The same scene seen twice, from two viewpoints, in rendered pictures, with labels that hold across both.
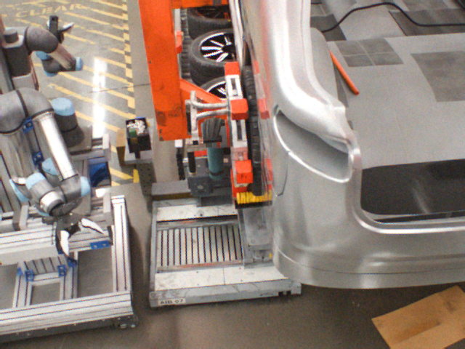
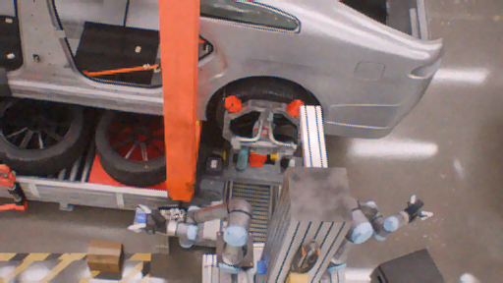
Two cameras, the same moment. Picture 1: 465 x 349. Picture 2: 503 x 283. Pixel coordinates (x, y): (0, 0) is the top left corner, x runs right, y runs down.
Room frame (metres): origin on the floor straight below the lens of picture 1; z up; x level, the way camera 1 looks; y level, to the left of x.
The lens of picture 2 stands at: (2.57, 2.16, 4.05)
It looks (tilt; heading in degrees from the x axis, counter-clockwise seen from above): 57 degrees down; 266
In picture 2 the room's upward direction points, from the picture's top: 11 degrees clockwise
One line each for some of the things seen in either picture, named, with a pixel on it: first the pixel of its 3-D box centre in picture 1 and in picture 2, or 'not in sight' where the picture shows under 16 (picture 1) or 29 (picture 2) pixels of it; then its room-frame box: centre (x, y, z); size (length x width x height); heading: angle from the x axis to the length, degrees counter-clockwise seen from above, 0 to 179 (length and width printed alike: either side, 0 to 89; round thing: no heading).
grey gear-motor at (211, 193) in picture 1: (222, 182); (212, 176); (2.70, 0.04, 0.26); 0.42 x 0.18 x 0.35; 92
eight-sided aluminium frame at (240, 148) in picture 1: (236, 132); (263, 128); (2.39, -0.05, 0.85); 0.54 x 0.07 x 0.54; 2
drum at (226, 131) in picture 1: (222, 134); (262, 137); (2.39, 0.02, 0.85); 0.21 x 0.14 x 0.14; 92
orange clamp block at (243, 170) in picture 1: (243, 171); not in sight; (2.07, -0.07, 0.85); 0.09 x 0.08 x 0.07; 2
